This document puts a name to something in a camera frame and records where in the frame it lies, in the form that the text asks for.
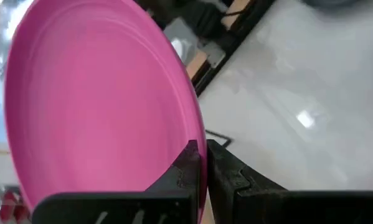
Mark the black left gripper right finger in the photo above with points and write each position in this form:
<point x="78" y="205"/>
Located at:
<point x="251" y="205"/>

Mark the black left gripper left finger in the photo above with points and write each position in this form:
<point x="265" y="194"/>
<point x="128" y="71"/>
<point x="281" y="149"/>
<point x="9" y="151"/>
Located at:
<point x="173" y="193"/>

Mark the pink plate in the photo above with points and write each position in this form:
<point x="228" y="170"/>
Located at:
<point x="96" y="93"/>

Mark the red fabric object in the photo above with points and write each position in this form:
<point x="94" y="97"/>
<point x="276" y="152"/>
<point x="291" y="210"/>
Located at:
<point x="12" y="203"/>

